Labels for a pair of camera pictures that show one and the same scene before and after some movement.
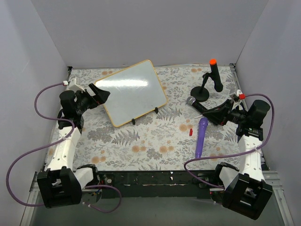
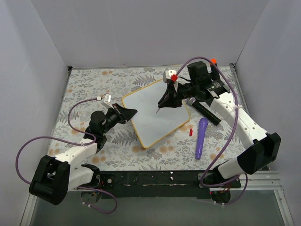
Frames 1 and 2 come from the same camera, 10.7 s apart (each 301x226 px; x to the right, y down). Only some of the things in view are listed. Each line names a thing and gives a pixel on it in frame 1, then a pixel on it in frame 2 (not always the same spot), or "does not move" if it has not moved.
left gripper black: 91,98 -> 118,114
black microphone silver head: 191,100 does not move
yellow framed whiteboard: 135,91 -> 153,124
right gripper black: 225,113 -> 175,94
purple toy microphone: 202,124 does not move
